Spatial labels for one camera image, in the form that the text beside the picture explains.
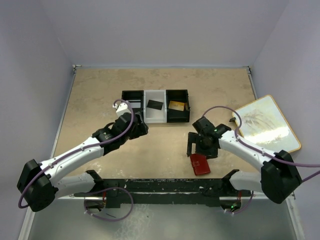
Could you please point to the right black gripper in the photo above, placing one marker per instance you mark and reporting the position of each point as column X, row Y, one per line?
column 211, row 153

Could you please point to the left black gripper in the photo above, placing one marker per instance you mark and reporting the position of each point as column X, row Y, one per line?
column 140, row 129

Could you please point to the red leather card holder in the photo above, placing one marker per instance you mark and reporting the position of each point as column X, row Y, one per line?
column 199, row 164

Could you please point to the black white three-compartment tray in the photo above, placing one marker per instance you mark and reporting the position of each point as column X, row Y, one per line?
column 166, row 115

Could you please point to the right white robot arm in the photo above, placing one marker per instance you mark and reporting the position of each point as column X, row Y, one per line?
column 276, row 177

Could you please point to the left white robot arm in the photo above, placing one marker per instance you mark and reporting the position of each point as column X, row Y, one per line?
column 36, row 182

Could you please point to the white card in tray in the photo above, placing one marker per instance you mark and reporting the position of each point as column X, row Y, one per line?
column 135, row 103

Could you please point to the black card in tray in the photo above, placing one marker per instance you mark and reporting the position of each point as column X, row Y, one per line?
column 156, row 105

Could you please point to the gold card in tray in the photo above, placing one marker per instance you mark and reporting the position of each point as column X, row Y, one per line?
column 176, row 105

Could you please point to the wooden framed whiteboard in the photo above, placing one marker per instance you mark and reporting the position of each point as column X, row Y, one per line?
column 264, row 124

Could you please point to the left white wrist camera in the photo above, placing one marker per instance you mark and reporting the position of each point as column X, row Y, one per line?
column 121, row 107

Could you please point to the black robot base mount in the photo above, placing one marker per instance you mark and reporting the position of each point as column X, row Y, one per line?
column 168, row 191

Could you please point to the aluminium frame rail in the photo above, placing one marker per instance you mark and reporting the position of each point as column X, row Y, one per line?
column 29, row 219

